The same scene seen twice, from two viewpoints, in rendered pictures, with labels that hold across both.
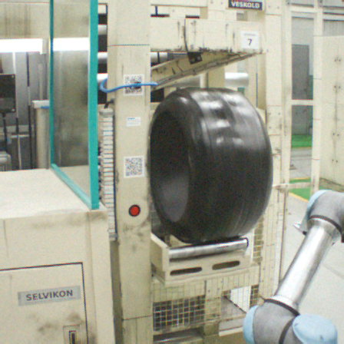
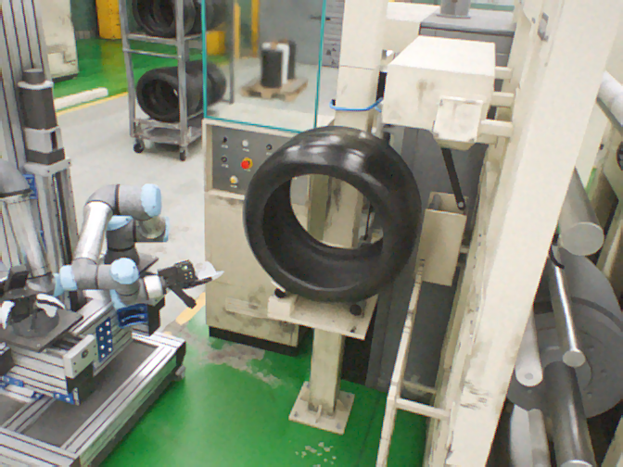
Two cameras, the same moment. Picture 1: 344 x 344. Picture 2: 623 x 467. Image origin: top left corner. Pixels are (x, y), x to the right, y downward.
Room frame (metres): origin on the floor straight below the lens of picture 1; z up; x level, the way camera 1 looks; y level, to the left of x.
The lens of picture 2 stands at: (3.17, -1.60, 2.00)
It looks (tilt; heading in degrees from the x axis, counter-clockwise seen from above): 26 degrees down; 126
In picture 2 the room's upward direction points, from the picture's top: 5 degrees clockwise
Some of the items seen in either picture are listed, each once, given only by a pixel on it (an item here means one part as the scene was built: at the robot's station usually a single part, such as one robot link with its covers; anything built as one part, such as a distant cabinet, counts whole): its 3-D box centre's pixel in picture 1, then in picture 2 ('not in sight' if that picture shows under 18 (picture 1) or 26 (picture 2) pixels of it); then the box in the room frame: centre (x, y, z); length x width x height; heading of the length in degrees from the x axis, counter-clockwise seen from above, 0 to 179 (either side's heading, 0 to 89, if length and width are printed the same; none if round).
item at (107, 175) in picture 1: (107, 174); not in sight; (1.99, 0.22, 1.19); 0.05 x 0.04 x 0.48; 22
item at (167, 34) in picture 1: (190, 36); (443, 79); (2.49, -0.08, 1.71); 0.61 x 0.25 x 0.15; 112
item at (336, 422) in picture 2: not in sight; (323, 404); (2.05, 0.16, 0.02); 0.27 x 0.27 x 0.04; 22
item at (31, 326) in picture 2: not in sight; (34, 311); (1.42, -0.84, 0.77); 0.15 x 0.15 x 0.10
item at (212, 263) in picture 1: (204, 264); (294, 283); (2.03, -0.13, 0.83); 0.36 x 0.09 x 0.06; 112
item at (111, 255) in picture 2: not in sight; (121, 252); (1.26, -0.37, 0.77); 0.15 x 0.15 x 0.10
